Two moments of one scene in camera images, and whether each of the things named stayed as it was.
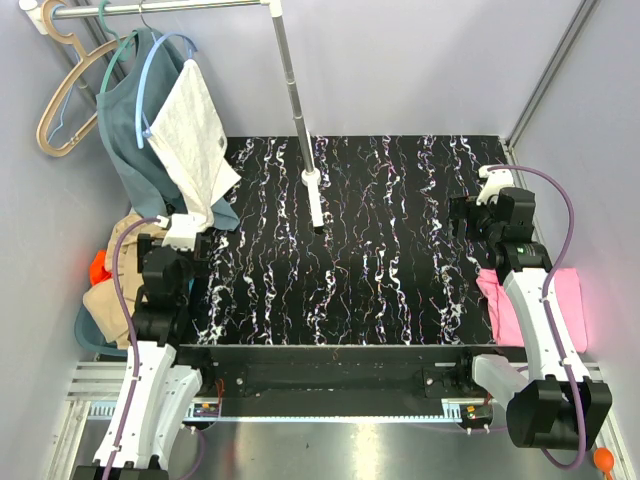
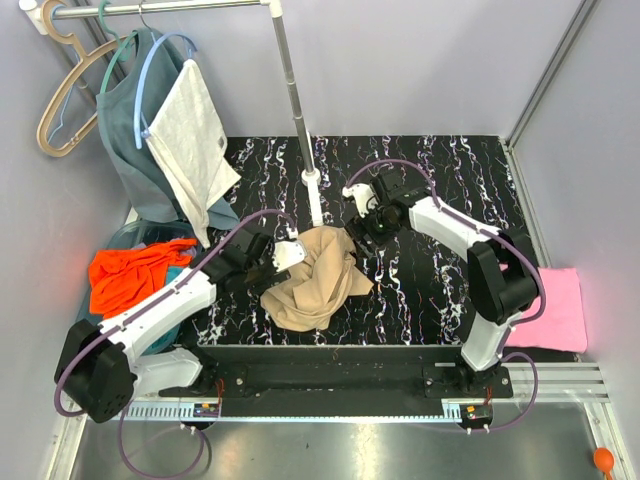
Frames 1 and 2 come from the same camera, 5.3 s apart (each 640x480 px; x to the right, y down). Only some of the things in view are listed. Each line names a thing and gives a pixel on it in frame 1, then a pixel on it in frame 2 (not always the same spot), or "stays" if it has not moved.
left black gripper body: x=190 y=261 → x=262 y=273
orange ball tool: x=604 y=461 stays
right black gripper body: x=480 y=226 → x=376 y=225
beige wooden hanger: x=51 y=150 stays
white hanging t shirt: x=190 y=140 stays
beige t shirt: x=115 y=317 → x=318 y=287
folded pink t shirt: x=508 y=328 stays
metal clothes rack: x=39 y=14 stays
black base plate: x=340 y=374 stays
